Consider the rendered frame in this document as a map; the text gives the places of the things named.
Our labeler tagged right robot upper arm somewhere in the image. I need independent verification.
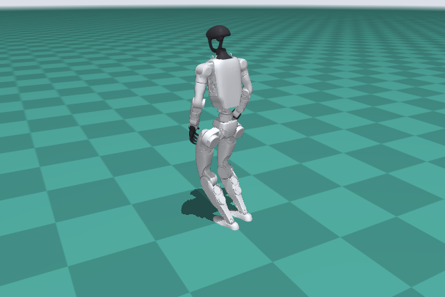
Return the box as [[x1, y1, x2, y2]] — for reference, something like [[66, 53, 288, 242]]
[[238, 58, 253, 97]]

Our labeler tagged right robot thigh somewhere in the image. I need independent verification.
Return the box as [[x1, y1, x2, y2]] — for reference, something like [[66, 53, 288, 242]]
[[217, 122, 244, 179]]

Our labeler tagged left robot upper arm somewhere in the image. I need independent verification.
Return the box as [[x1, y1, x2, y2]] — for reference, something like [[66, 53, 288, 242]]
[[193, 62, 213, 109]]

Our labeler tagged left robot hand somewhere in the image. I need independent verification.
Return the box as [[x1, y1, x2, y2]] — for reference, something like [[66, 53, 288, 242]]
[[188, 126, 200, 145]]

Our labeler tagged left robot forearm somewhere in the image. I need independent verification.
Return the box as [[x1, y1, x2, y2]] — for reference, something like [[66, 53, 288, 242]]
[[188, 97, 202, 129]]

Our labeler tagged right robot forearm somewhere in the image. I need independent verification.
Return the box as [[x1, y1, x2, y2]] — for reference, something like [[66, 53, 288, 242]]
[[233, 95, 251, 118]]

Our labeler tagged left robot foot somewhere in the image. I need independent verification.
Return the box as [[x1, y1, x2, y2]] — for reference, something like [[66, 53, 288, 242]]
[[213, 216, 239, 230]]

